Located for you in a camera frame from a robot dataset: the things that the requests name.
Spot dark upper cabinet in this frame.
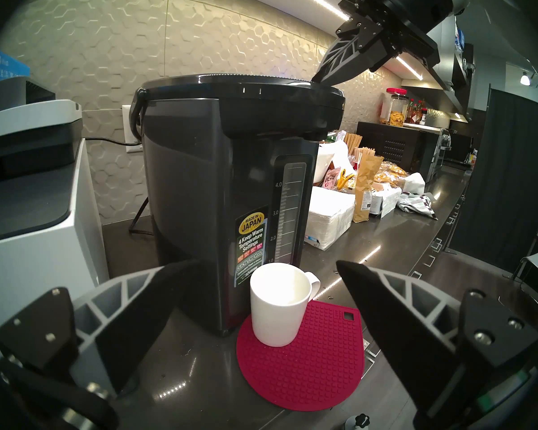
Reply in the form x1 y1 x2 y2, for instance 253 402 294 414
323 0 476 120

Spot brown paper coffee bag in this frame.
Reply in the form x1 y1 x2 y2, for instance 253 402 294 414
352 154 385 224

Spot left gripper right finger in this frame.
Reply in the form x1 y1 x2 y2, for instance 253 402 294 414
336 260 538 427

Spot white napkin stack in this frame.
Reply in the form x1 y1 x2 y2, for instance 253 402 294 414
304 186 357 251

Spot white ceramic mug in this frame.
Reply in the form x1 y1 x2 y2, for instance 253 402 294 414
250 262 321 348

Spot clear bag yellow crackers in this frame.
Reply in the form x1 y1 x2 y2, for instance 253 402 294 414
374 161 408 188

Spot red silicone mat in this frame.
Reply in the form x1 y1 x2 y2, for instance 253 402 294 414
235 299 366 412

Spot checked kitchen cloth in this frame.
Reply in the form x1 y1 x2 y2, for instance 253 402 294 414
395 192 438 220

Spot black hot water dispenser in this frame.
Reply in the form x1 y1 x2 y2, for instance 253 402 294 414
130 73 346 338

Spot under-cabinet light strip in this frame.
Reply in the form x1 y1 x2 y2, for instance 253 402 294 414
287 0 424 81

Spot black curtain partition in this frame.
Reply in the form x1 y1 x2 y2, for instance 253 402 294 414
448 85 538 273

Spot white grey office printer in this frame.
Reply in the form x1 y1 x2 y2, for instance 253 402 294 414
0 77 110 344

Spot crumpled white paper bag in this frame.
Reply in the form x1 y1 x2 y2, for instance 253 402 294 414
401 172 426 195

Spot white wall outlet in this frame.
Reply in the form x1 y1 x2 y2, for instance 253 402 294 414
121 104 143 153

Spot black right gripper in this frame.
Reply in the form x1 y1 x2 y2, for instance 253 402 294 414
312 0 469 82

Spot flat white paper pouch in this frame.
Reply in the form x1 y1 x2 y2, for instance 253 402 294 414
370 183 403 218

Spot upright white paper bag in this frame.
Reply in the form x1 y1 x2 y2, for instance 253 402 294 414
334 140 355 176

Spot black microwave oven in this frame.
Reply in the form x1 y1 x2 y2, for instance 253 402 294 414
356 121 444 183

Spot black power cord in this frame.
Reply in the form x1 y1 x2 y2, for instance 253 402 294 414
84 136 143 146

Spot dark cabinet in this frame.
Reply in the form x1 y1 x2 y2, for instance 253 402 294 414
410 178 473 282
323 0 476 120

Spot dark lower cabinet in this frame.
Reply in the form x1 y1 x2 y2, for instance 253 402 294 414
410 178 473 282

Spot glass jar red lid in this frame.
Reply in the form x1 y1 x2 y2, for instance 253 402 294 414
381 88 408 127

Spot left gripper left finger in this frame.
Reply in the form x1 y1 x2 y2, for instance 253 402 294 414
0 260 200 393

